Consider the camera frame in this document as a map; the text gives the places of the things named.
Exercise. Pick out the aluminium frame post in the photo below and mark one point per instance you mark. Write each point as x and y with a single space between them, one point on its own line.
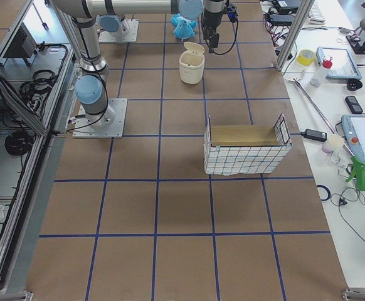
293 33

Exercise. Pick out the black electronics box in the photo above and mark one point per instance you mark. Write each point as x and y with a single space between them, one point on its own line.
23 46

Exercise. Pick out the black power adapter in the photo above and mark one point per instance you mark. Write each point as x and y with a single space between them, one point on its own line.
314 135

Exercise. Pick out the red capped white bottle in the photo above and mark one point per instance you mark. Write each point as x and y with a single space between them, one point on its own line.
320 75

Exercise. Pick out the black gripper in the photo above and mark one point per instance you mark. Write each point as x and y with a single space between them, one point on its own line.
210 19

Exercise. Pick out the grid cloth covered box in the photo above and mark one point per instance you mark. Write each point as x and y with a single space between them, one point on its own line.
245 149

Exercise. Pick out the teach pendant tablet far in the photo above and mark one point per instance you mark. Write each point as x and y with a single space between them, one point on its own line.
343 65

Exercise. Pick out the green plastic spray gun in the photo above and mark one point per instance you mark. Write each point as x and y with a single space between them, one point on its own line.
358 173

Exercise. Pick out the white lidded trash can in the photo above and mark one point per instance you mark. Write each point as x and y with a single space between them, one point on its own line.
191 63

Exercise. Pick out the long metal rod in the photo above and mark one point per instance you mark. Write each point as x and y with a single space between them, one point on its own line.
309 98

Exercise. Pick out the blue teddy bear plush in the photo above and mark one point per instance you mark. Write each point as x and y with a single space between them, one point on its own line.
183 28

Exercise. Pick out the black remote phone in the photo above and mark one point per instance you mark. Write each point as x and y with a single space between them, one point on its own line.
353 105

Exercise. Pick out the white purple cup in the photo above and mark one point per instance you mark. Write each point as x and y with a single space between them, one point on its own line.
333 142

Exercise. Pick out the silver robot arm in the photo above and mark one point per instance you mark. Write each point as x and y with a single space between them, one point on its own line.
83 18
114 25

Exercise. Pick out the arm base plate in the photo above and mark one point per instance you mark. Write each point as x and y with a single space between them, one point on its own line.
97 127
130 37

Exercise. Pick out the yellow tape roll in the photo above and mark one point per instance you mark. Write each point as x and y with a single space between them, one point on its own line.
306 57

